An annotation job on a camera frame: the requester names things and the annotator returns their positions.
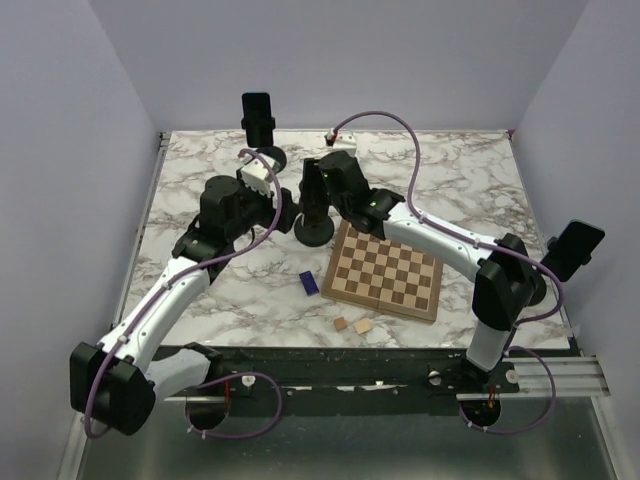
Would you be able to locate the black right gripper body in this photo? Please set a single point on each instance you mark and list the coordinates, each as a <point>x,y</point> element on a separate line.
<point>343,209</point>

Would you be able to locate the aluminium extrusion rail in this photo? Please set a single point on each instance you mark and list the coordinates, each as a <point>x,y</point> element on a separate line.
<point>527,378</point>

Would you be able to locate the brown wooden cube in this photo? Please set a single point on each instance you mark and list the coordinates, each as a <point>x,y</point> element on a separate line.
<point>340,324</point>

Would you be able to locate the silver black smartphone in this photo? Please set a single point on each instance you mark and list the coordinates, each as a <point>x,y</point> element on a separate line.
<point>313,201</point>

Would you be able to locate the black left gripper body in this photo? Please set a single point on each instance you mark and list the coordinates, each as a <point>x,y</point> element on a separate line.
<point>255,209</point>

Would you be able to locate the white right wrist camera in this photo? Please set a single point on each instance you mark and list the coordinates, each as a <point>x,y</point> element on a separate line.
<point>341,141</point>

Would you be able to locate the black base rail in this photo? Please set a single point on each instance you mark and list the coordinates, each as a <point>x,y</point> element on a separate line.
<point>327,382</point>

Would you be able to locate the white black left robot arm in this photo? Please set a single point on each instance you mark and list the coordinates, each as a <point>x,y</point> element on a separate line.
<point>118,381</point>

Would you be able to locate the wooden chessboard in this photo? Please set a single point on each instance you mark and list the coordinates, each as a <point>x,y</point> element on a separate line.
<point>383,276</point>

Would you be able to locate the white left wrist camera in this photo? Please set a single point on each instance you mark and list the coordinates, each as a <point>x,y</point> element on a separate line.
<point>255,176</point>

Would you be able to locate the black phone stand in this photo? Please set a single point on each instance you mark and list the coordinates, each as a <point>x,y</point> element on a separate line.
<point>552,262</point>
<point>267,150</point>
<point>314,235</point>

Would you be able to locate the light wooden cube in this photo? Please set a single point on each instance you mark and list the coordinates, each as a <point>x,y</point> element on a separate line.
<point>362,326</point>

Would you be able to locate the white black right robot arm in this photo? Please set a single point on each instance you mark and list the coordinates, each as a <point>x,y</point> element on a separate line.
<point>506,279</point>

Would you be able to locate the blue phone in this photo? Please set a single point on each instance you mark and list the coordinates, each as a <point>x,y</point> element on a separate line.
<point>572,249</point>

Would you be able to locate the black phone in back stand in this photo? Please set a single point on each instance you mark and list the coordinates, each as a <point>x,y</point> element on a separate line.
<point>256,104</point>

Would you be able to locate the black back phone stand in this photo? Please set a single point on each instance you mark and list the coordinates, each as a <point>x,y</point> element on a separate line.
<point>267,150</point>

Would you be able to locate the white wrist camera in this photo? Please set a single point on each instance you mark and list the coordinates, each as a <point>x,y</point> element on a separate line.
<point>341,141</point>
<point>255,176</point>

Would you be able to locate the dark blue rectangular block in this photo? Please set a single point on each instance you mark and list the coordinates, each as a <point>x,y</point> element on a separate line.
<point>308,282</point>

